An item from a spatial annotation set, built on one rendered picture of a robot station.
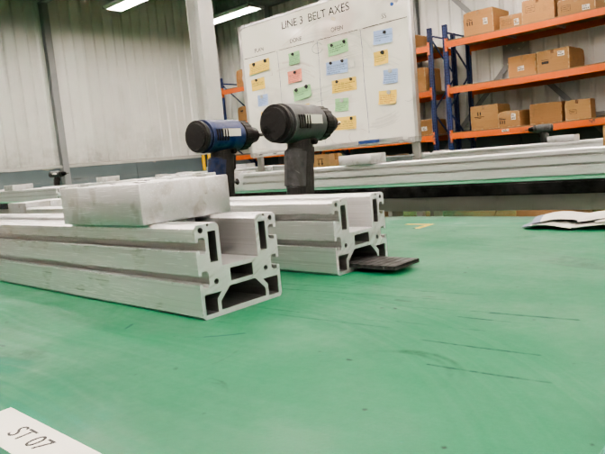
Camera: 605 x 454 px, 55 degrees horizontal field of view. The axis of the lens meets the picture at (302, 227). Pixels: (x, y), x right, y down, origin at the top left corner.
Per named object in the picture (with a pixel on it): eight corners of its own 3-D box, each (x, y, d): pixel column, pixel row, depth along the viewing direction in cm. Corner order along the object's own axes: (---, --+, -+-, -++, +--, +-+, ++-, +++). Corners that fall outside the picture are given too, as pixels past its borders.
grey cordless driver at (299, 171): (265, 249, 91) (250, 106, 89) (329, 229, 108) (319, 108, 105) (305, 249, 87) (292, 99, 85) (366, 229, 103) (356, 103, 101)
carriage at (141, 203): (67, 248, 66) (58, 188, 65) (150, 233, 74) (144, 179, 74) (146, 254, 56) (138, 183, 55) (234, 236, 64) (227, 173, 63)
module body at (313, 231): (31, 249, 120) (25, 207, 119) (78, 240, 127) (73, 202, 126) (338, 276, 66) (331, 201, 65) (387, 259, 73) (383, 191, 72)
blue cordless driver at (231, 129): (191, 241, 108) (177, 122, 106) (257, 225, 125) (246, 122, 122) (221, 241, 104) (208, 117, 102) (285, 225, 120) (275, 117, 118)
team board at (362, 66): (244, 281, 457) (217, 23, 434) (287, 268, 494) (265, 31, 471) (412, 299, 358) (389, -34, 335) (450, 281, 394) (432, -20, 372)
